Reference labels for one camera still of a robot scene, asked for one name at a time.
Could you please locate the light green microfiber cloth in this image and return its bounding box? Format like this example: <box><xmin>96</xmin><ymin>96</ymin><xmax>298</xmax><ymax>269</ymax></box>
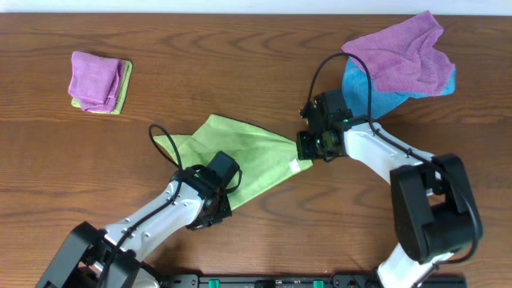
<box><xmin>154</xmin><ymin>114</ymin><xmax>313</xmax><ymax>210</ymax></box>

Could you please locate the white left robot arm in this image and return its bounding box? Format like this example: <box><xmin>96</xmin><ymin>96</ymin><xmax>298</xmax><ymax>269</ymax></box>
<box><xmin>37</xmin><ymin>164</ymin><xmax>241</xmax><ymax>287</ymax></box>

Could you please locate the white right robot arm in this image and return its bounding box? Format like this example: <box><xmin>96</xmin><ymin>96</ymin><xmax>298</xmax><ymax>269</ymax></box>
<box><xmin>296</xmin><ymin>118</ymin><xmax>482</xmax><ymax>287</ymax></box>

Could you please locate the blue microfiber cloth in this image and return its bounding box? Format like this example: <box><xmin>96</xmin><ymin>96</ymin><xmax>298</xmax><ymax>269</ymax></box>
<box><xmin>342</xmin><ymin>57</ymin><xmax>457</xmax><ymax>118</ymax></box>

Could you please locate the purple unfolded microfiber cloth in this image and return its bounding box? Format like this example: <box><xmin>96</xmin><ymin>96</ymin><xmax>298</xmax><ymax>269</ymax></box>
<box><xmin>342</xmin><ymin>11</ymin><xmax>455</xmax><ymax>96</ymax></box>

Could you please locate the folded green cloth underneath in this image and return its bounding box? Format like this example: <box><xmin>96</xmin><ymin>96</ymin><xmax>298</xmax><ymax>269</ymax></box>
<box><xmin>71</xmin><ymin>60</ymin><xmax>133</xmax><ymax>114</ymax></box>

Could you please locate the folded purple cloth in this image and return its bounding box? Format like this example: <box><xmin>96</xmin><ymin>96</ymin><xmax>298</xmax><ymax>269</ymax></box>
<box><xmin>68</xmin><ymin>51</ymin><xmax>124</xmax><ymax>113</ymax></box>

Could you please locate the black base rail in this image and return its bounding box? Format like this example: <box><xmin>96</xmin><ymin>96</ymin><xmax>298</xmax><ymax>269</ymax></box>
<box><xmin>147</xmin><ymin>273</ymin><xmax>468</xmax><ymax>288</ymax></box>

